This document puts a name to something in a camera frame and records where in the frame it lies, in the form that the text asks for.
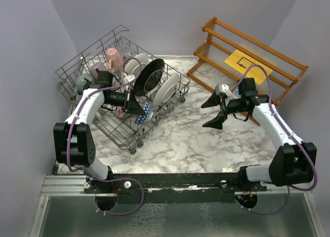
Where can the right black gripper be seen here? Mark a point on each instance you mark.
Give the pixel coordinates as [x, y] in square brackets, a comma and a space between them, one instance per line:
[216, 122]

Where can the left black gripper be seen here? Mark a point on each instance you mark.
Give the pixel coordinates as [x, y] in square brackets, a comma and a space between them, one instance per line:
[132, 105]

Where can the blue zigzag patterned bowl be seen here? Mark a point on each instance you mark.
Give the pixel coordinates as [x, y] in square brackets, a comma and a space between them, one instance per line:
[141, 119]

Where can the red patterned glass bowl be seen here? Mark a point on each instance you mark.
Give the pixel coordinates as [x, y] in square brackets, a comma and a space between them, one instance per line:
[122, 115]

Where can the black rimmed cream plate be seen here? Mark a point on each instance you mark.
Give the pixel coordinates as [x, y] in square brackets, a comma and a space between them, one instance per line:
[149, 77]

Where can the blue rimmed white plate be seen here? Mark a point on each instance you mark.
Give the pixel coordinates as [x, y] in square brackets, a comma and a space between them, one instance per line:
[166, 91]

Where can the black rimmed printed plate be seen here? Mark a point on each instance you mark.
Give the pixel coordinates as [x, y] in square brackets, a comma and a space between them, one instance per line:
[132, 67]

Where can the pink cream mug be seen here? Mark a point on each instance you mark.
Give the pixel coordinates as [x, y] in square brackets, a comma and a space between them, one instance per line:
[115, 60]

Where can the purple mug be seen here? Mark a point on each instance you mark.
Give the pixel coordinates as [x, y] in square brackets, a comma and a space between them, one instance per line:
[99, 66]

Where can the clear drinking glass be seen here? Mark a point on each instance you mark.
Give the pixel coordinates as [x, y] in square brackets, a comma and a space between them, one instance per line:
[125, 51]

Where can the dark grey mug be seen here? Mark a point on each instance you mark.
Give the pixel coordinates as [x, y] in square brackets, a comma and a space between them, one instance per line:
[82, 80]

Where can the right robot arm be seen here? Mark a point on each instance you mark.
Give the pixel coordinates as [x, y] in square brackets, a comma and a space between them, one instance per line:
[294, 160]

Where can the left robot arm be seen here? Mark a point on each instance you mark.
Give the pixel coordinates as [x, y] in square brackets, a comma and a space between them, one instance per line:
[74, 143]

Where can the orange wooden shelf rack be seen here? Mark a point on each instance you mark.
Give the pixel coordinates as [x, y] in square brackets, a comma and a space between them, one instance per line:
[223, 41]

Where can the yellow paper card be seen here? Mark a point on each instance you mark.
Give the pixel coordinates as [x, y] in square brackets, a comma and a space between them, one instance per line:
[241, 62]

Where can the black mounting base bar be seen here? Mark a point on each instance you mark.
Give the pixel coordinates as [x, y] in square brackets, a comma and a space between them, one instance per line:
[132, 188]

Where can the grey wire dish rack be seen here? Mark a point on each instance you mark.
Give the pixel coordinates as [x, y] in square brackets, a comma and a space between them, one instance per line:
[125, 134]

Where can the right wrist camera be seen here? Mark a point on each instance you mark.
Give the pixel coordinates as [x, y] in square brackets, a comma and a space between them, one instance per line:
[223, 90]

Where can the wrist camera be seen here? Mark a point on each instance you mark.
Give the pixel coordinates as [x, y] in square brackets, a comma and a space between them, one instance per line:
[223, 90]
[127, 78]

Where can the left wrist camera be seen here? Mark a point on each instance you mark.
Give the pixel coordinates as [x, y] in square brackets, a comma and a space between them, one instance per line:
[127, 78]

